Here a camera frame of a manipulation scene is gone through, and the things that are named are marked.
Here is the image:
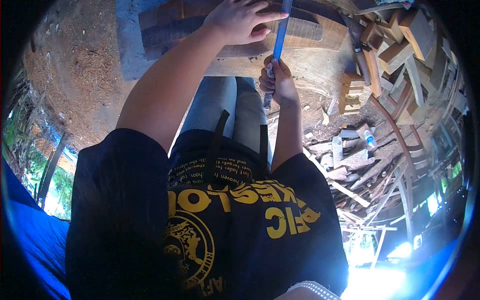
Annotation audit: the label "person's left hand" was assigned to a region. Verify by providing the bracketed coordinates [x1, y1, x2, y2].
[201, 0, 290, 46]

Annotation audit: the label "person's right hand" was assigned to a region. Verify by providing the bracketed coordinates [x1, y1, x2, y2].
[258, 55, 301, 108]

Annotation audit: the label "person's left thumb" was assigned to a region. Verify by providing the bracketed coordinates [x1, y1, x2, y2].
[243, 25, 271, 44]

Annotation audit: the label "person's left fingers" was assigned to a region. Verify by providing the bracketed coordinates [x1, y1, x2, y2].
[236, 0, 269, 9]

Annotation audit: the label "person's right fingers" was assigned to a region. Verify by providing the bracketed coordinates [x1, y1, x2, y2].
[258, 55, 281, 95]

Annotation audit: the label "person's left index finger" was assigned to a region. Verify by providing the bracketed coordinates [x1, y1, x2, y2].
[254, 10, 290, 24]

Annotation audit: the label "dark curved wooden workpiece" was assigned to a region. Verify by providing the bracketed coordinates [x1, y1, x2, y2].
[138, 0, 325, 62]

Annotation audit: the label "person's legs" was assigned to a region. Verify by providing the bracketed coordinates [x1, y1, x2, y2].
[179, 76, 273, 166]

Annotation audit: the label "light wooden slab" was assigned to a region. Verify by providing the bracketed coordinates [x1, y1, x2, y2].
[204, 15, 351, 100]

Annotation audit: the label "stepped wooden piece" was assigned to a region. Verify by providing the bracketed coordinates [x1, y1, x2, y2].
[337, 70, 367, 116]

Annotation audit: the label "clear plastic bottle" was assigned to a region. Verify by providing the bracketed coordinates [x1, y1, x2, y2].
[361, 127, 378, 151]

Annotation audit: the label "heap of scrap wood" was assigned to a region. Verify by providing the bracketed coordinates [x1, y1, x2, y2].
[300, 109, 422, 235]

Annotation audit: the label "grey concrete block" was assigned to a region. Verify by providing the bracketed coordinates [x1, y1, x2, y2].
[115, 0, 185, 82]

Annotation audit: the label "pile of wooden blocks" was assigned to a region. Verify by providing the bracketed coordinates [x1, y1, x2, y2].
[358, 0, 469, 126]

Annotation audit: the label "person's body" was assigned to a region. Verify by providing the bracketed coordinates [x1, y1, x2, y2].
[65, 127, 350, 300]

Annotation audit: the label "wooden handled metal tool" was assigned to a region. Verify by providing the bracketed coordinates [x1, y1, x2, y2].
[337, 9, 373, 88]

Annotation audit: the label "curved reddish wooden rail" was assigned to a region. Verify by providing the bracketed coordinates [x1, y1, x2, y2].
[368, 94, 426, 179]

